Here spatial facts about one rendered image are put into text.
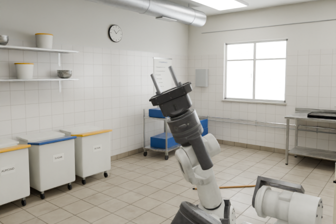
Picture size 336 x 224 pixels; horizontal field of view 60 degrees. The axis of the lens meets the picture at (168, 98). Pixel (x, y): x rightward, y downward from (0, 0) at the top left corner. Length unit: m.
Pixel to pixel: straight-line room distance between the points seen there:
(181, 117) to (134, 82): 5.13
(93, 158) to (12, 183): 1.17
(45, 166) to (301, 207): 3.75
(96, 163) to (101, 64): 1.78
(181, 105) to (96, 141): 3.78
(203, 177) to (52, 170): 3.44
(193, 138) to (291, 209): 0.31
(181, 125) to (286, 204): 0.33
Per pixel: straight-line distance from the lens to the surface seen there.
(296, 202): 0.61
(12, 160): 3.94
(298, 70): 6.28
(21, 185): 4.07
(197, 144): 0.79
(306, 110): 6.21
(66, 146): 4.24
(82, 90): 5.10
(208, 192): 0.94
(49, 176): 4.22
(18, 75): 4.36
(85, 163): 4.50
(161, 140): 5.75
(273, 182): 0.65
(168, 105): 0.80
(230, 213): 0.99
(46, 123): 4.81
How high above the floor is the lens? 1.62
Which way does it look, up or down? 4 degrees down
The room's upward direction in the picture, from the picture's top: straight up
